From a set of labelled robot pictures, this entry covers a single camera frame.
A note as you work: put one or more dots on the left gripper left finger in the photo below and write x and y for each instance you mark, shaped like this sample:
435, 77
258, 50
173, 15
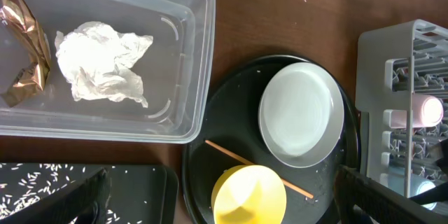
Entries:
84, 201

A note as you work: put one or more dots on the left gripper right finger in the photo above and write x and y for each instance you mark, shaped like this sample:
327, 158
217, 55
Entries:
360, 199

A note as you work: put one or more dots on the blue cup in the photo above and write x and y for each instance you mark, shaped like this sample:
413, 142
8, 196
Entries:
395, 177

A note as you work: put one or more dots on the food scraps and rice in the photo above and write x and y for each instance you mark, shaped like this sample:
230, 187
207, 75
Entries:
24, 184

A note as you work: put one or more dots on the pink cup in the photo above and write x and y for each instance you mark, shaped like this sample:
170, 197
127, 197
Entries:
427, 111

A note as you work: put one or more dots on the wooden chopstick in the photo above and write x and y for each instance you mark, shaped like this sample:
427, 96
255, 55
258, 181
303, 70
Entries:
247, 162

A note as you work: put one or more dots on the yellow bowl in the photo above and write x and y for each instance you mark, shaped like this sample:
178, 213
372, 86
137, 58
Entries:
248, 194

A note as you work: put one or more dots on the white napkin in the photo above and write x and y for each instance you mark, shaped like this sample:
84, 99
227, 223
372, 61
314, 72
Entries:
96, 60

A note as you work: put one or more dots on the gold foil wrapper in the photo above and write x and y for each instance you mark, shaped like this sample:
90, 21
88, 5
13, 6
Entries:
31, 79

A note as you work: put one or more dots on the grey dishwasher rack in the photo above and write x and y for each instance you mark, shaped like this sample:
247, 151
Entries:
394, 63

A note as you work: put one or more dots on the clear plastic waste bin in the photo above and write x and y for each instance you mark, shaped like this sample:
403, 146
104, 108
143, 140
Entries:
175, 71

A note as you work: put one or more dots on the black rectangular tray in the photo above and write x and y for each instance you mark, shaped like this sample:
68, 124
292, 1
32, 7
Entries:
159, 185

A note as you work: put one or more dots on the grey round plate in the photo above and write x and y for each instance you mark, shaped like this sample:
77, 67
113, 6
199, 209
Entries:
301, 115

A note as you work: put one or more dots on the round black serving tray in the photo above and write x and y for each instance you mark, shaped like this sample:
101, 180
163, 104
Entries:
231, 121

